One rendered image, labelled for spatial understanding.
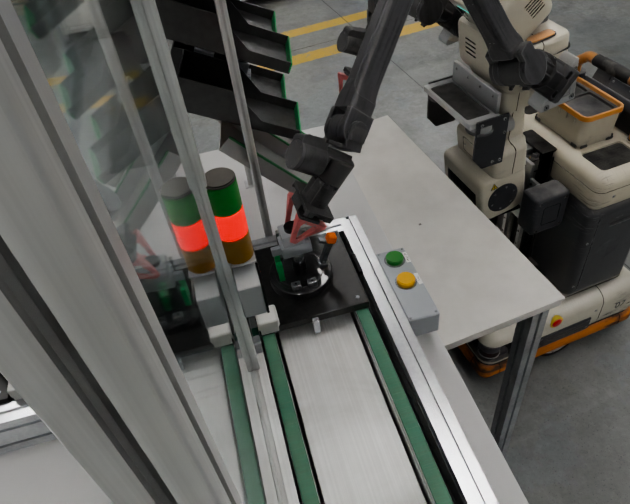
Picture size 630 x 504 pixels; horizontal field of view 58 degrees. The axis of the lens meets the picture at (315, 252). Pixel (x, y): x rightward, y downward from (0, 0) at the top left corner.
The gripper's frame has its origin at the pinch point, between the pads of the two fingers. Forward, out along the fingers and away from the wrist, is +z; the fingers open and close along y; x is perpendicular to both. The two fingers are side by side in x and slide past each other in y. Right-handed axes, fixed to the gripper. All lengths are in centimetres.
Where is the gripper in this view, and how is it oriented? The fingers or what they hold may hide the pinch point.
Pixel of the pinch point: (291, 232)
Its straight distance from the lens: 117.5
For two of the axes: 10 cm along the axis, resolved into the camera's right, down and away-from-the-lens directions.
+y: 2.7, 6.7, -6.9
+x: 8.2, 2.2, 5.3
